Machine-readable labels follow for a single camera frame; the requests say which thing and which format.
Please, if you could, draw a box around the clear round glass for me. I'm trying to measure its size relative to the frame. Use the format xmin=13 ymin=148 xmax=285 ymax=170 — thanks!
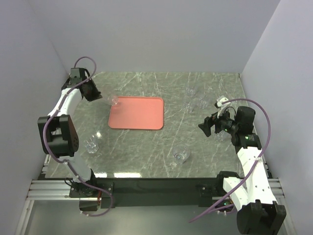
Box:
xmin=172 ymin=144 xmax=191 ymax=164

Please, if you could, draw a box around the pink plastic tray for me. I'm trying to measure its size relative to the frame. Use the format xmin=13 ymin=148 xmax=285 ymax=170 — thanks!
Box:
xmin=108 ymin=96 xmax=164 ymax=130

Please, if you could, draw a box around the aluminium frame rail front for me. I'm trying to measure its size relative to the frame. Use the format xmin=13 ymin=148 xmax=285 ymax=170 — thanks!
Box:
xmin=26 ymin=179 xmax=285 ymax=201

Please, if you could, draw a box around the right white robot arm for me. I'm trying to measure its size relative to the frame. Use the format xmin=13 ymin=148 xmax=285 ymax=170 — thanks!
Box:
xmin=198 ymin=106 xmax=287 ymax=235

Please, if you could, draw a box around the clear faceted glass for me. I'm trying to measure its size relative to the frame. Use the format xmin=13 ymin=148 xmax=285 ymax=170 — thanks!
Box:
xmin=106 ymin=94 xmax=119 ymax=106
xmin=84 ymin=135 xmax=99 ymax=154

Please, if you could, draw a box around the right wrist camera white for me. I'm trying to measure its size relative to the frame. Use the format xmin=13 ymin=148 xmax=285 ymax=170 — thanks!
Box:
xmin=214 ymin=95 xmax=228 ymax=108

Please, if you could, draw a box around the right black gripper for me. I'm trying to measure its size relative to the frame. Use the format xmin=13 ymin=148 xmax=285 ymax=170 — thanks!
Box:
xmin=198 ymin=106 xmax=239 ymax=137

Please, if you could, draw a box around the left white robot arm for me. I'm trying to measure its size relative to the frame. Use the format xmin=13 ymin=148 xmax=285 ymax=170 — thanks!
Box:
xmin=38 ymin=68 xmax=102 ymax=197

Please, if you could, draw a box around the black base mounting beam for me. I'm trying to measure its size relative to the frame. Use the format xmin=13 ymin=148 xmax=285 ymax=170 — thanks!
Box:
xmin=69 ymin=175 xmax=226 ymax=209

